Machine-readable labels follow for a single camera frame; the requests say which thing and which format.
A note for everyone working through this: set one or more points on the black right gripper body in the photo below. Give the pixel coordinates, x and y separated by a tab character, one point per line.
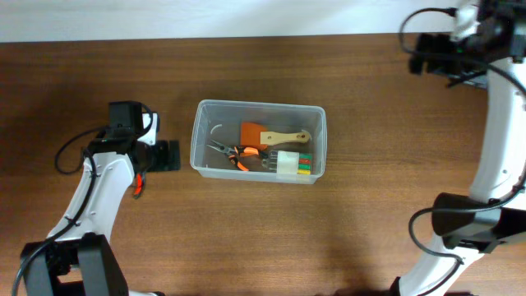
457	62

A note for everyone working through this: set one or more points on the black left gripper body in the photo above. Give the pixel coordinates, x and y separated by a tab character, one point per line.
159	157

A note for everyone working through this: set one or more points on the orange handled pliers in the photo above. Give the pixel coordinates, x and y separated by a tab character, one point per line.
235	153

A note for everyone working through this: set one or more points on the orange scraper wooden handle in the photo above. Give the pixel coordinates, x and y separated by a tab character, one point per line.
258	136

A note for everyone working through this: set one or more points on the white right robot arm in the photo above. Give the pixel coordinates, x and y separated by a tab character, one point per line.
466	228

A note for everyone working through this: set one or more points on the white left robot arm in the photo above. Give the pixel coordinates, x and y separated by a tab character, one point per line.
76	257

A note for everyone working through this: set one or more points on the clear plastic container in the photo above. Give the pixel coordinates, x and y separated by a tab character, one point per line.
221	120

